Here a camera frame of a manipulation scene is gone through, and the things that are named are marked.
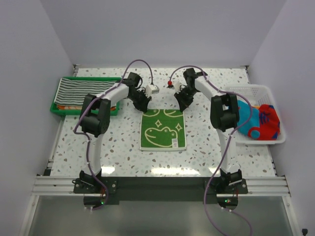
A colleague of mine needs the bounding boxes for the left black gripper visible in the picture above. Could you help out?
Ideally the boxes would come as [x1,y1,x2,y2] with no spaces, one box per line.
[128,90,152,113]

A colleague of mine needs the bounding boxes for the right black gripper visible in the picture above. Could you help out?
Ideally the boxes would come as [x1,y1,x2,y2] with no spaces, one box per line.
[174,87,198,112]

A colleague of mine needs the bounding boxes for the green frog pattern towel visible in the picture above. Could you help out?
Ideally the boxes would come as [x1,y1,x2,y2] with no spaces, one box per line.
[139,109,187,151]

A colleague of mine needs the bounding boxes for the green white striped towel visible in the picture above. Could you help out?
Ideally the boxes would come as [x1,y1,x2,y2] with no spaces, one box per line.
[54,77,120,106]

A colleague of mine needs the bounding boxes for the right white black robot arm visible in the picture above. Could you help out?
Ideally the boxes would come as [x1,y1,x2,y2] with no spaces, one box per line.
[168,68,243,193]

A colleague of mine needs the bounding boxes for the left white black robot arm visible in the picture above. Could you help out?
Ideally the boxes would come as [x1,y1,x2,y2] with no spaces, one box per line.
[74,72,159,195]

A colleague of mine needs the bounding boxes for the white plastic basket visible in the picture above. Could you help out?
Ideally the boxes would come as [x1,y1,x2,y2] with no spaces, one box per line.
[223,84,287,146]

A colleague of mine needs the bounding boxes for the orange folded cartoon towel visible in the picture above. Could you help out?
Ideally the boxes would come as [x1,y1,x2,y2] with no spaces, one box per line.
[57,105,116,111]

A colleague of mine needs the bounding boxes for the red blue patterned towel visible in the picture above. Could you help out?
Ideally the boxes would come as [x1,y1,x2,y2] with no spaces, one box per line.
[238,104,281,141]

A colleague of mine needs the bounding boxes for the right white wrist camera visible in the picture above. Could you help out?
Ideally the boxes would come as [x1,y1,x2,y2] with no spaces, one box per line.
[167,81,184,92]

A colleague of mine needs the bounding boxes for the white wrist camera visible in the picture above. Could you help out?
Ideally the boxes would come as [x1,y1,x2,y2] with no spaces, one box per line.
[167,81,184,92]
[145,84,159,96]

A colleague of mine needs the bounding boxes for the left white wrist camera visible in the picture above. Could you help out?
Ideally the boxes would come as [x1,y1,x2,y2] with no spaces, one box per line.
[145,84,159,96]

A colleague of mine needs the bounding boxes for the black mounting base plate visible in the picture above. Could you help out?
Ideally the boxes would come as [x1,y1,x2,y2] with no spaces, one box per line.
[72,177,249,206]

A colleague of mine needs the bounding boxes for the aluminium frame rail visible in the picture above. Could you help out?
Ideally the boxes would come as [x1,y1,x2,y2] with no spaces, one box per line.
[19,176,301,236]

